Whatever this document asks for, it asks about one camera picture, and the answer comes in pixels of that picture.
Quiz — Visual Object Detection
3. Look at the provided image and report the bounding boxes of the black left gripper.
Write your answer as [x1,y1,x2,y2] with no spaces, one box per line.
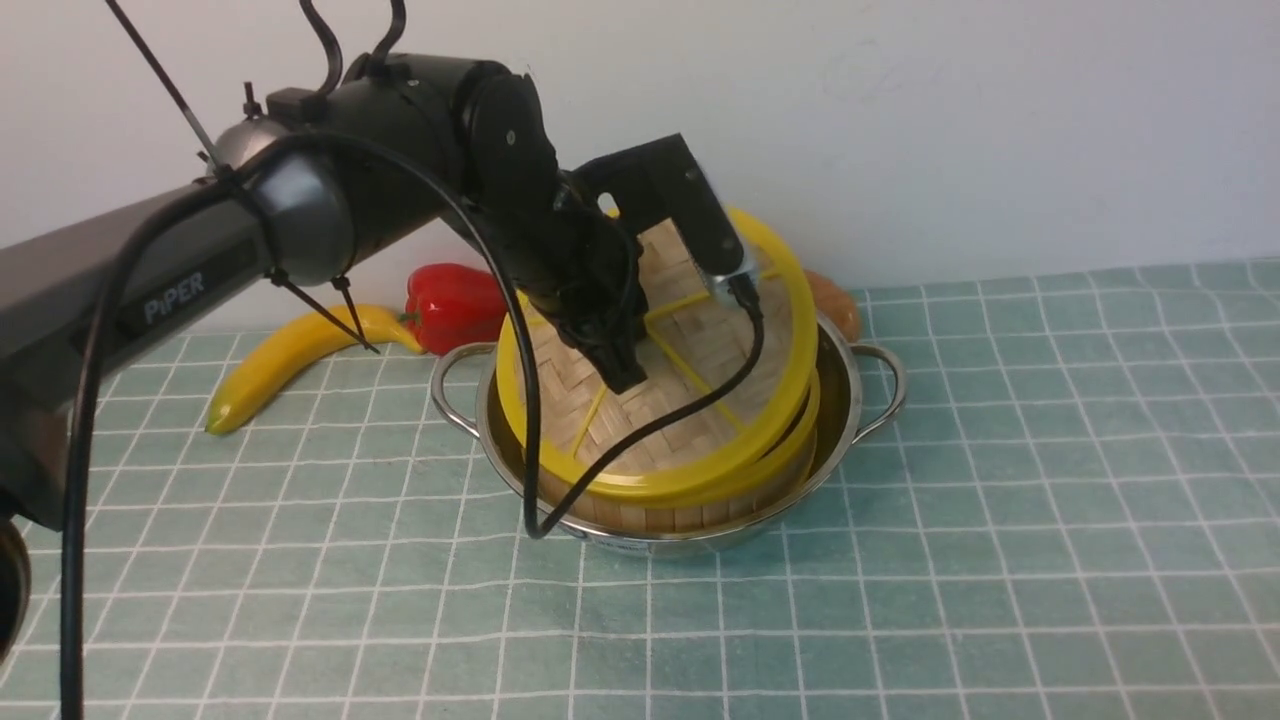
[477,170,649,395]

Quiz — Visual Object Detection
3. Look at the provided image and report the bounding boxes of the yellow woven bamboo steamer lid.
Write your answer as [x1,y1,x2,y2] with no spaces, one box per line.
[495,208,819,503]

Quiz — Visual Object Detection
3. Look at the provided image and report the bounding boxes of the yellow bamboo steamer basket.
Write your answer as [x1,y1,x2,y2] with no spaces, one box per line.
[538,365,823,534]

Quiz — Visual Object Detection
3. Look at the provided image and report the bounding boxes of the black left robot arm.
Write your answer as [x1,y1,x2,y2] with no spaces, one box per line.
[3,53,684,653]

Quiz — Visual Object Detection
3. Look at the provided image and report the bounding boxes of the stainless steel pot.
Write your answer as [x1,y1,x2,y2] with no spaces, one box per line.
[430,315,908,560]

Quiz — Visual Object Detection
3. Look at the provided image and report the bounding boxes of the red bell pepper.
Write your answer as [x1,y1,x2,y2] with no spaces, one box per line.
[404,263,507,356]

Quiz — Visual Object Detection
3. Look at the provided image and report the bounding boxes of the yellow plastic banana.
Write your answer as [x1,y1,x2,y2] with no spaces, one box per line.
[204,304,425,436]

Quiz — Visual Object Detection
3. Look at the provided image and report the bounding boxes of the green checkered tablecloth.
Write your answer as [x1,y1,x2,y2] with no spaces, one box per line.
[84,260,1279,719]

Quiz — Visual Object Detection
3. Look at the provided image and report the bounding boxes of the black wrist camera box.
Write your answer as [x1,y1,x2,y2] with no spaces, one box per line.
[572,133,760,307]

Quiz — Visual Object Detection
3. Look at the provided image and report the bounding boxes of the black camera cable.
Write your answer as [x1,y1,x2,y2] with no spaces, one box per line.
[58,129,765,720]

